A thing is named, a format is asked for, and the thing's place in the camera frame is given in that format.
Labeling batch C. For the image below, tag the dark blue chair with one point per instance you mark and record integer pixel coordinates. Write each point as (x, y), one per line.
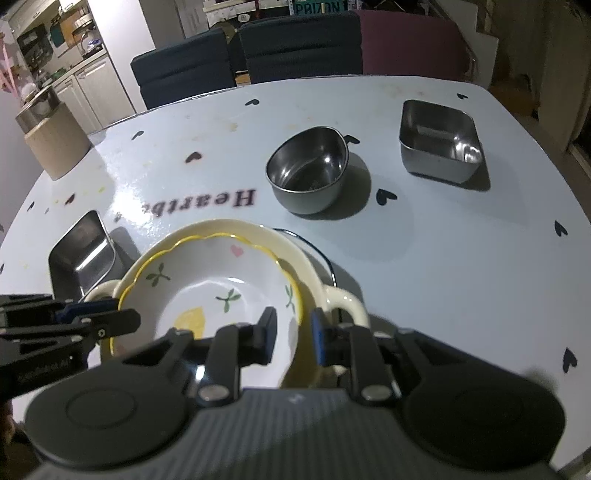
(300, 46)
(184, 69)

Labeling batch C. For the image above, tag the maroon chair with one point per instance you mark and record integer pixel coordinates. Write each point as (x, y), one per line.
(411, 46)

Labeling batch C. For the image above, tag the round steel bowl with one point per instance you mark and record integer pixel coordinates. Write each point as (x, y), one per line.
(304, 184)

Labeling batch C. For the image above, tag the small steel container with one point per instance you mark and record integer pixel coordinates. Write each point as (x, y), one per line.
(434, 161)

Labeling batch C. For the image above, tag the white kitchen cabinet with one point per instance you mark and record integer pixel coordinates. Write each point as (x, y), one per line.
(87, 92)

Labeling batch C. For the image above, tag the beige cylindrical bin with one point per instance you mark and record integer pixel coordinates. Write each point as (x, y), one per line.
(55, 143)

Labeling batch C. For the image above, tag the colourful sign board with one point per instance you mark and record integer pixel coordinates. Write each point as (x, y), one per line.
(318, 6)

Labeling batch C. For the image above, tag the floral scalloped ceramic bowl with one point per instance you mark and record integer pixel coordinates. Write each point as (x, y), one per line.
(207, 277)

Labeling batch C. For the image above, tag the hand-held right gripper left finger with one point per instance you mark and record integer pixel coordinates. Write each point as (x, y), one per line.
(270, 332)

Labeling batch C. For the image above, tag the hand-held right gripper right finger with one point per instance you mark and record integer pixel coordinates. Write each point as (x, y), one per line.
(318, 334)

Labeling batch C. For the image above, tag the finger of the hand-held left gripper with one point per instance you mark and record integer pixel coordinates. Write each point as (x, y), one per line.
(115, 323)
(87, 308)

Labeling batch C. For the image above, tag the large rectangular steel container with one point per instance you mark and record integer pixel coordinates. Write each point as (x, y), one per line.
(87, 263)

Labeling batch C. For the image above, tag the pink stand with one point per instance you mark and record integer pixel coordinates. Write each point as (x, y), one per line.
(5, 69)

